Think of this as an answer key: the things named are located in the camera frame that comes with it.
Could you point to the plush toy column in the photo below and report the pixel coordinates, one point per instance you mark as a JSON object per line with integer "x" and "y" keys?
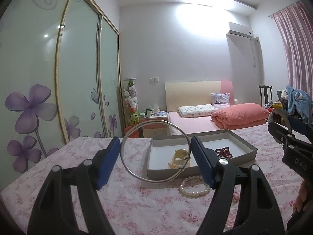
{"x": 130, "y": 101}

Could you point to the black wooden chair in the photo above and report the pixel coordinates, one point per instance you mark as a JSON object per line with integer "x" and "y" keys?
{"x": 265, "y": 94}

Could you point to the pink curtain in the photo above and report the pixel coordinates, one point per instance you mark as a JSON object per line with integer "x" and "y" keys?
{"x": 294, "y": 24}

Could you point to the grey cardboard tray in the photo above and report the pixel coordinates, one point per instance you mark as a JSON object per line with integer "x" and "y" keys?
{"x": 205, "y": 144}

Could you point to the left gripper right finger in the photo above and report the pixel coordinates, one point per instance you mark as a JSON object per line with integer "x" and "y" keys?
{"x": 257, "y": 213}

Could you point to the cream and pink headboard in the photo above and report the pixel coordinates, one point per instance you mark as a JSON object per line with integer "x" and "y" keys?
{"x": 179, "y": 94}

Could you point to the floral white pillow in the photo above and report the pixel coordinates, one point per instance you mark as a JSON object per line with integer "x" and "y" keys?
{"x": 196, "y": 111}

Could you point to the folded salmon duvet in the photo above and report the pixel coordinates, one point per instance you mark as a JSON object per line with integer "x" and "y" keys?
{"x": 240, "y": 116}

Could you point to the floral pink bedsheet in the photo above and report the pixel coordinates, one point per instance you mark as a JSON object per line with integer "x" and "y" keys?
{"x": 135, "y": 207}

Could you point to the sliding wardrobe with flowers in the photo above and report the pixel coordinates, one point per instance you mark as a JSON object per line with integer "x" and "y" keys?
{"x": 60, "y": 79}

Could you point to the thin silver bangle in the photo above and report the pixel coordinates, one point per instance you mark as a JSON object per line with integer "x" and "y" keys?
{"x": 159, "y": 154}

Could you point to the blue plush blanket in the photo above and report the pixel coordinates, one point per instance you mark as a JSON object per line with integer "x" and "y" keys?
{"x": 300, "y": 102}

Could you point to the cream yellow watch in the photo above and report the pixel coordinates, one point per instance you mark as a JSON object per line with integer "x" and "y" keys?
{"x": 178, "y": 158}

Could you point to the person's right hand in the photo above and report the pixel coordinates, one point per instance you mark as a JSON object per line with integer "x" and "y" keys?
{"x": 303, "y": 193}

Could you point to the lilac patterned pillow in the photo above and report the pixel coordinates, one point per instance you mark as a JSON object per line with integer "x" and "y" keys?
{"x": 221, "y": 100}

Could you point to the pink bed mattress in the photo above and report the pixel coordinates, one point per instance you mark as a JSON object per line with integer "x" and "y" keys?
{"x": 198, "y": 124}

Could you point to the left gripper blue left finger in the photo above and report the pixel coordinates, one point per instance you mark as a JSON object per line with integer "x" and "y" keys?
{"x": 53, "y": 210}

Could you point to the red waste bin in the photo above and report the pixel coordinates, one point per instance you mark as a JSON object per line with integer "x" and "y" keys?
{"x": 135, "y": 133}

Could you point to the silver cuff bangle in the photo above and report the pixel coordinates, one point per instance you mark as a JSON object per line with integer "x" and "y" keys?
{"x": 280, "y": 117}

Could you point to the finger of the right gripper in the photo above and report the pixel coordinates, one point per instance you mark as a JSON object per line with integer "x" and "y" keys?
{"x": 299, "y": 126}

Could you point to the white air conditioner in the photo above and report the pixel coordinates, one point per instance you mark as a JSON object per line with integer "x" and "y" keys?
{"x": 240, "y": 30}

